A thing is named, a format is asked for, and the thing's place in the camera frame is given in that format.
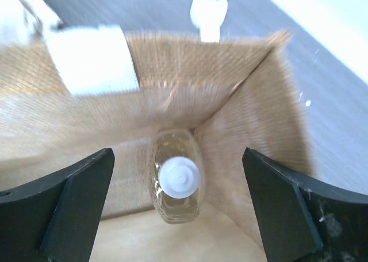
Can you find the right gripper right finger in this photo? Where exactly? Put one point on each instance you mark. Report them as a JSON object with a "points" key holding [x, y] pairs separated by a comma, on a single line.
{"points": [[301, 218]]}

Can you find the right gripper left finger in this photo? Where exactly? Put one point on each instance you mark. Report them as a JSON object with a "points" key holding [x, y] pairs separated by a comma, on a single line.
{"points": [[56, 217]]}

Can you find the clear bottle white cap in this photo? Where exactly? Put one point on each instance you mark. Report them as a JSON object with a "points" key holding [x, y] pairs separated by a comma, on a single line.
{"points": [[176, 173]]}

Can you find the brown canvas tote bag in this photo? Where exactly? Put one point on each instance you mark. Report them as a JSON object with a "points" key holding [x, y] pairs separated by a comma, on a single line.
{"points": [[81, 90]]}

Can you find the white metal clothes rack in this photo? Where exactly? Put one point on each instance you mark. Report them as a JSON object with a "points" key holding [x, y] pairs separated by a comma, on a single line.
{"points": [[208, 16]]}

